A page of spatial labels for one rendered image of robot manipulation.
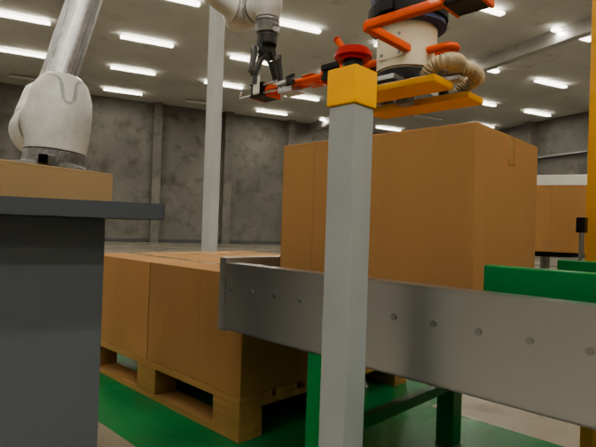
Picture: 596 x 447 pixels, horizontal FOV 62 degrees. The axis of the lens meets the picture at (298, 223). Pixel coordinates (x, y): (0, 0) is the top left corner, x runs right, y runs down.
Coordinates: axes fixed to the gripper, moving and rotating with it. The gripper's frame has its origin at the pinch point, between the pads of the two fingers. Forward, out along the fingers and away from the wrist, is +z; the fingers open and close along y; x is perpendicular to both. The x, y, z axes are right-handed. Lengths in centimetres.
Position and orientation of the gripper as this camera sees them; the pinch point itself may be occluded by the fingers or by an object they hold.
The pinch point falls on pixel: (265, 90)
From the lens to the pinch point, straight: 190.5
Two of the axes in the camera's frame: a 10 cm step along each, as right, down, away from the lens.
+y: 7.0, 0.3, 7.2
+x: -7.2, -0.2, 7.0
